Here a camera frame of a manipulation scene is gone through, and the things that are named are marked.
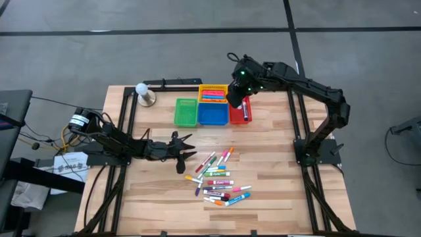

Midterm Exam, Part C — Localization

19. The teal Expo dry-erase marker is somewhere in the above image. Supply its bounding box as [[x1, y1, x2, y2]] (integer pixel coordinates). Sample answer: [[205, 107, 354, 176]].
[[224, 192, 251, 207]]

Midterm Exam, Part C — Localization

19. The yellow cable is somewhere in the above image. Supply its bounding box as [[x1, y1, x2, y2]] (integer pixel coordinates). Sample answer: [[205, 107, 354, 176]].
[[60, 123, 82, 150]]

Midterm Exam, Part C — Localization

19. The grey equipment stand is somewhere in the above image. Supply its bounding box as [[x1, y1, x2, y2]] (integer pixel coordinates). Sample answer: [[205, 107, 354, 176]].
[[389, 114, 421, 199]]

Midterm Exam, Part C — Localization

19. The thin green Expo marker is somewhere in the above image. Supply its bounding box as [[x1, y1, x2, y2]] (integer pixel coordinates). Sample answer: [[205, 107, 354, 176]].
[[197, 156, 218, 180]]

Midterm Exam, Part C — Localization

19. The black power strip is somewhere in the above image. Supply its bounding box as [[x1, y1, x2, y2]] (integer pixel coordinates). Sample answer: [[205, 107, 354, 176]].
[[142, 78, 203, 88]]

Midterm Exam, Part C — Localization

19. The red plastic basket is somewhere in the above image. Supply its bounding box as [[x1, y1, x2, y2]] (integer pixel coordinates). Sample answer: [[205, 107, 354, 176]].
[[228, 95, 253, 126]]

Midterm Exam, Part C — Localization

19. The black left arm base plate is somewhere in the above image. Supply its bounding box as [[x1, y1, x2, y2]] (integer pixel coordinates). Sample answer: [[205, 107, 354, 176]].
[[86, 144, 132, 167]]

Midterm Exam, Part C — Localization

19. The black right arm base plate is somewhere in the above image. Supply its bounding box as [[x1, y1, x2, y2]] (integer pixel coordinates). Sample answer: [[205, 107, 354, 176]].
[[293, 138, 343, 166]]

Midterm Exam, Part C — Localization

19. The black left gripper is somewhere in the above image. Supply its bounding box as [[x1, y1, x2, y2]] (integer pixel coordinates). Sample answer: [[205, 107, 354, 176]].
[[146, 130, 199, 174]]

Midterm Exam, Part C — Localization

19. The green Expo dry-erase marker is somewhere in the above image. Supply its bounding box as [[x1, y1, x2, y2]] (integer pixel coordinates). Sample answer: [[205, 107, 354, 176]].
[[203, 171, 232, 178]]

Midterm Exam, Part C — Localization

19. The black aluminium table frame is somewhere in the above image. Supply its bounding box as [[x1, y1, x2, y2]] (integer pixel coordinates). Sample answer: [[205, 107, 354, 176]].
[[74, 74, 358, 237]]

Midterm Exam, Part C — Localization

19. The black bench beam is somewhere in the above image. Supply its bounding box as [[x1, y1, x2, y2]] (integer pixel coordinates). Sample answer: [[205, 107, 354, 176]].
[[2, 157, 86, 195]]

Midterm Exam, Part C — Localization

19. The green plastic basket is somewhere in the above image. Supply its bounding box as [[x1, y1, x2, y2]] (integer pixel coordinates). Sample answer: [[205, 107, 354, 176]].
[[173, 97, 199, 128]]

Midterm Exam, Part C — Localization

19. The white globe lamp brass base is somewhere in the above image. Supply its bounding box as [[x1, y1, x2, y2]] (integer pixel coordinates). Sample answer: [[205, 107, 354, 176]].
[[135, 82, 157, 108]]

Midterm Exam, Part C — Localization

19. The white printed paper sheet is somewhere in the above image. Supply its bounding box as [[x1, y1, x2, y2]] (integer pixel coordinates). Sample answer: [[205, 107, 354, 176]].
[[53, 151, 90, 196]]

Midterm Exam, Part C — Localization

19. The white plastic bag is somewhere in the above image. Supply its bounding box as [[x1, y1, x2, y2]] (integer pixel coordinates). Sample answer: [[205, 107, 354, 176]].
[[10, 180, 51, 211]]

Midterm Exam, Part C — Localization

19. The yellow plastic basket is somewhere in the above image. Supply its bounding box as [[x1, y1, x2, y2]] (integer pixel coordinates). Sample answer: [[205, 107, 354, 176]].
[[197, 83, 230, 104]]

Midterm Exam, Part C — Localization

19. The grey side desk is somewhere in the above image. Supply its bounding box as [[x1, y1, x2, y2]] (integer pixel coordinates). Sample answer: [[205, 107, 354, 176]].
[[0, 89, 34, 237]]

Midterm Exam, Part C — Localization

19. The blue plastic basket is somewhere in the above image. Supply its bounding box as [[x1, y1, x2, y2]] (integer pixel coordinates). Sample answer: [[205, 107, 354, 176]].
[[197, 101, 230, 127]]

